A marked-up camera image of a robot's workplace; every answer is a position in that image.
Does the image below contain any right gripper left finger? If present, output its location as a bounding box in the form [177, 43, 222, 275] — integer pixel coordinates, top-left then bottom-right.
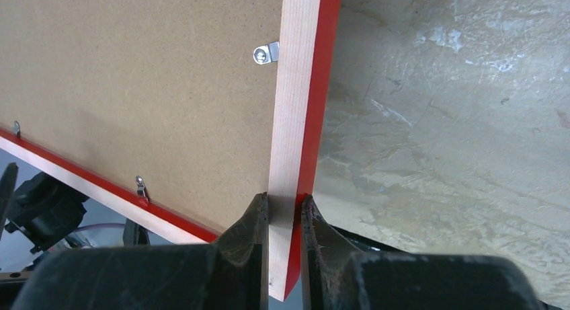
[12, 194, 269, 309]

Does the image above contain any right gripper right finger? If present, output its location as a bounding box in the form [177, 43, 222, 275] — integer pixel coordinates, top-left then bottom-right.
[300, 196, 544, 309]

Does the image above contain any brown backing board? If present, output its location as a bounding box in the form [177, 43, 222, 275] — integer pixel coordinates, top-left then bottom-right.
[1, 0, 282, 232]

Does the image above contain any red picture frame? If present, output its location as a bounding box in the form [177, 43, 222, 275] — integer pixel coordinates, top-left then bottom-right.
[1, 0, 340, 301]

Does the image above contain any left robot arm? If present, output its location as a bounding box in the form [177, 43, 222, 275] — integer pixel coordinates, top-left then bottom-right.
[1, 162, 151, 277]

